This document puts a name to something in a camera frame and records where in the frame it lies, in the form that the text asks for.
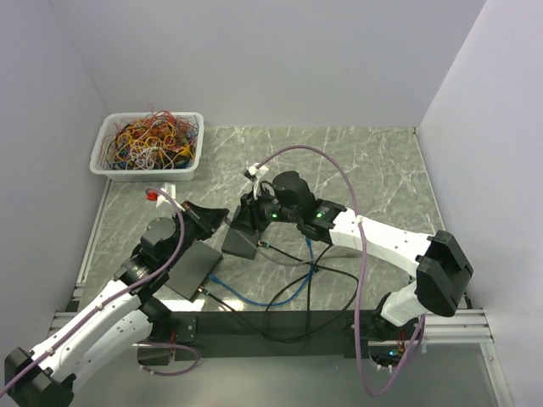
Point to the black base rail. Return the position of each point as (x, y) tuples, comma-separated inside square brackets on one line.
[(232, 334)]

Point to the black ethernet cable short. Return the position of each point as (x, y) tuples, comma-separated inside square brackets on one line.
[(313, 269)]

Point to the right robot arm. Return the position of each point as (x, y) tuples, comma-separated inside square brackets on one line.
[(438, 267)]

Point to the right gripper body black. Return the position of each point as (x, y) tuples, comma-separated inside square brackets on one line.
[(267, 210)]

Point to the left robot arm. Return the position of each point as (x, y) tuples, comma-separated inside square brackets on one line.
[(123, 313)]

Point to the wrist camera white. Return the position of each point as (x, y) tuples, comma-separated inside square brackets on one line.
[(162, 203), (255, 173)]

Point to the white plastic basket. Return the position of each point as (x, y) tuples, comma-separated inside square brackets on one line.
[(149, 146)]

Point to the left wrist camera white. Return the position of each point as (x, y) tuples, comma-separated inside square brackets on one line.
[(162, 203)]

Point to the black network switch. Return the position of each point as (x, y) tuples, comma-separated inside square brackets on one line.
[(192, 270), (240, 244)]

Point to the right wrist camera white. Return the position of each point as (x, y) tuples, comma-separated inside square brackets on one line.
[(255, 173)]

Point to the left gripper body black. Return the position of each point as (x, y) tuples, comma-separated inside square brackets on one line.
[(190, 234)]

